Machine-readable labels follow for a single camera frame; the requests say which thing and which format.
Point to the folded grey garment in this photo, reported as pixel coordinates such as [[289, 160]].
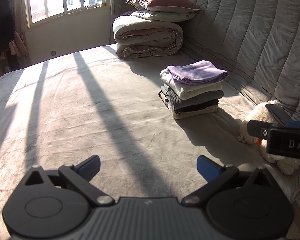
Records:
[[177, 103]]

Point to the grey bed sheet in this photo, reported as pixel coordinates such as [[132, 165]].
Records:
[[90, 102]]

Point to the wall power outlet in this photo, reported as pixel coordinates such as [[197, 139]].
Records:
[[53, 53]]

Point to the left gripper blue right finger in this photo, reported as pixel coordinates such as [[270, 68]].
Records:
[[218, 177]]

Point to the folded beige pink quilt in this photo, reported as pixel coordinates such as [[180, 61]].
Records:
[[138, 37]]

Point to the white plush dog toy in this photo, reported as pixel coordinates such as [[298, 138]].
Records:
[[272, 112]]

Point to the folded beige garment bottom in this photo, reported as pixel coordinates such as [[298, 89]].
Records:
[[183, 115]]

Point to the folded cream garment top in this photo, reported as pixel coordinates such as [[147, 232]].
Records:
[[186, 92]]

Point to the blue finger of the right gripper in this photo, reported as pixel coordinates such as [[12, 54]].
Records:
[[260, 129], [294, 124]]

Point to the grey quilted headboard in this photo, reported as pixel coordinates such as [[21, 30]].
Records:
[[256, 41]]

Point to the purple pants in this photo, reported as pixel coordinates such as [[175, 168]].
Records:
[[198, 73]]

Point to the pink pillow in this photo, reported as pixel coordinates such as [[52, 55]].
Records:
[[164, 10]]

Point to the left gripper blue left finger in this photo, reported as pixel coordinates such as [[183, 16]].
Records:
[[77, 177]]

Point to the hanging dark clothes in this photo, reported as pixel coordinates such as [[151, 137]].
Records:
[[9, 38]]

